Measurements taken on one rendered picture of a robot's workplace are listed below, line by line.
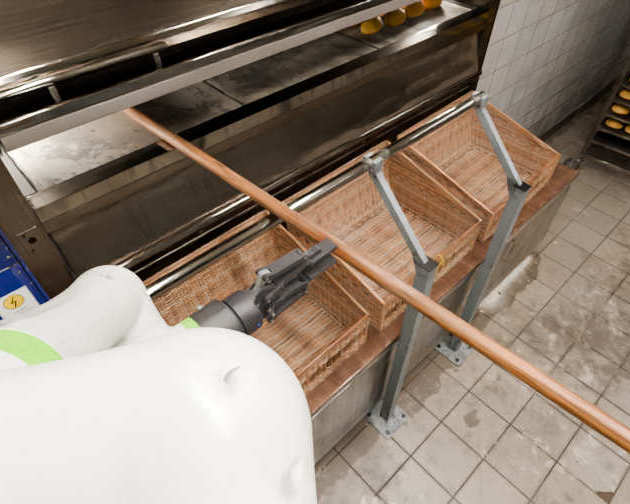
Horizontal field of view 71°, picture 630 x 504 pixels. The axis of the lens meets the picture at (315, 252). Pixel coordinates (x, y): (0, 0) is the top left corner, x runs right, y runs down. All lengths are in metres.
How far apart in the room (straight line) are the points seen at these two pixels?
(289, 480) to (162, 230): 1.10
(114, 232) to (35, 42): 0.48
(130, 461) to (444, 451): 1.81
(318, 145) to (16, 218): 0.90
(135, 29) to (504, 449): 1.87
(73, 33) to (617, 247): 2.78
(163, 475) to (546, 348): 2.23
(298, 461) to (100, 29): 0.92
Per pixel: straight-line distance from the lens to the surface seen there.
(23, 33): 1.01
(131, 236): 1.27
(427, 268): 1.19
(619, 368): 2.49
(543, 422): 2.18
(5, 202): 1.12
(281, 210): 0.93
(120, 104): 0.94
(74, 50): 1.02
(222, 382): 0.23
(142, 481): 0.23
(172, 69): 0.97
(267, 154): 1.42
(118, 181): 1.18
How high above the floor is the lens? 1.82
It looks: 47 degrees down
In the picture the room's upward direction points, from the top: straight up
